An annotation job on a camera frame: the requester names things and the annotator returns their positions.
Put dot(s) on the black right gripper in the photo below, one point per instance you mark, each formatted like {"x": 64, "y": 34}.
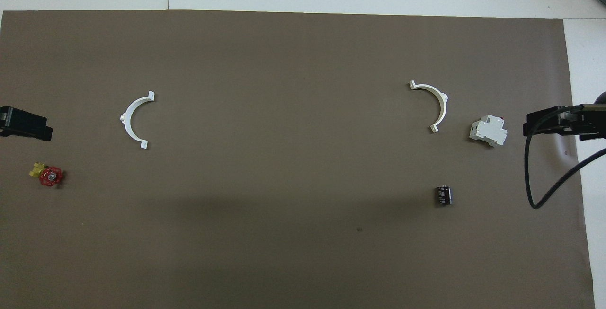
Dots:
{"x": 568, "y": 122}

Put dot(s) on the red and yellow valve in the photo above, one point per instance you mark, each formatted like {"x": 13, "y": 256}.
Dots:
{"x": 50, "y": 176}

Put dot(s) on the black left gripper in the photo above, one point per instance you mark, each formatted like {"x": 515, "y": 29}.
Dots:
{"x": 19, "y": 119}

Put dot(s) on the small black connector block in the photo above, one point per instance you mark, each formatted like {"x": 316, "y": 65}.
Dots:
{"x": 444, "y": 195}

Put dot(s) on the white circuit breaker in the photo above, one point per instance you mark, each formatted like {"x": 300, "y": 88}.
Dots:
{"x": 487, "y": 131}

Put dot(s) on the brown table mat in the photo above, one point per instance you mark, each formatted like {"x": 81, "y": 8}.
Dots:
{"x": 293, "y": 157}

